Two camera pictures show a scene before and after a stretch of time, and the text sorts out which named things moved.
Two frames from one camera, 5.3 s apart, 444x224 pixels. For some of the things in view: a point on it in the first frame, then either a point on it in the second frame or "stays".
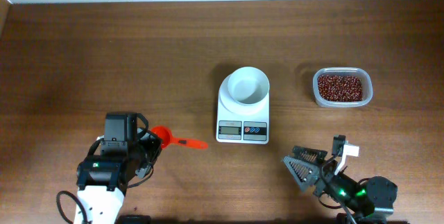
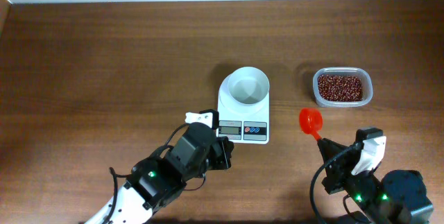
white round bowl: x=248 y=85 stays
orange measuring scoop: x=167 y=140 -> x=311 y=121
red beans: x=340 y=88 stays
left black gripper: x=155 y=142 -> x=220 y=152
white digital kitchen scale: x=238 y=123 stays
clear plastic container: x=342 y=87 stays
